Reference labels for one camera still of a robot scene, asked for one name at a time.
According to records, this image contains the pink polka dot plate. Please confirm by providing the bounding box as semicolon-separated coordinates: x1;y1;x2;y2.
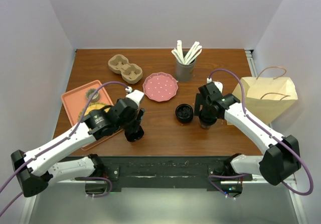
142;72;179;102

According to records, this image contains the small grey woven coaster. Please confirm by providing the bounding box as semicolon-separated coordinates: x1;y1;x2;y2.
85;88;100;103

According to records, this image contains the yellow green woven coaster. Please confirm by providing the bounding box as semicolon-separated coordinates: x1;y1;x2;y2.
77;102;111;121

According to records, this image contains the grey straw holder cup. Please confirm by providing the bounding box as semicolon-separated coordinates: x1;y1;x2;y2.
175;58;196;82

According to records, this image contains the black takeout coffee cup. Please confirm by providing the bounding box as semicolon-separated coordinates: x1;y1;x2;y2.
200;122;213;129

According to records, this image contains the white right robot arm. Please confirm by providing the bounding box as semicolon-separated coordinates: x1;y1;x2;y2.
194;82;301;186

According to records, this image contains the beige paper takeout bag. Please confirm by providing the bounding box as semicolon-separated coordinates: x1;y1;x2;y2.
232;67;298;125

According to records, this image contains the white paper straw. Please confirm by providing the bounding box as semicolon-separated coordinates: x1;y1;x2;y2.
177;40;185;64
171;48;185;64
184;41;203;65

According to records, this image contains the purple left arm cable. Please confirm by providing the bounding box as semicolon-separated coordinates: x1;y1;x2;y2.
0;81;130;217

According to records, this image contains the beige cardboard cup carrier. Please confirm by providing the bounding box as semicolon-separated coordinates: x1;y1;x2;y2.
108;54;142;84

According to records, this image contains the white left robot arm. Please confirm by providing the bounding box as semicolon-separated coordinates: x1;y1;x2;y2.
11;96;144;197

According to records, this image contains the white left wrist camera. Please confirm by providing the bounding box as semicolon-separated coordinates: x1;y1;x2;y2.
125;86;144;107

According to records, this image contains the black coffee cup lid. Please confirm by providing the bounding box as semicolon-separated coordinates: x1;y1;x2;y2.
199;116;217;126

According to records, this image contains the salmon pink tray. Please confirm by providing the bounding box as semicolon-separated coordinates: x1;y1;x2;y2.
61;80;125;155

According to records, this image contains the stack of black cups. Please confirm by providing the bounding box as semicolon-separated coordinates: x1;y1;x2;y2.
124;126;144;142

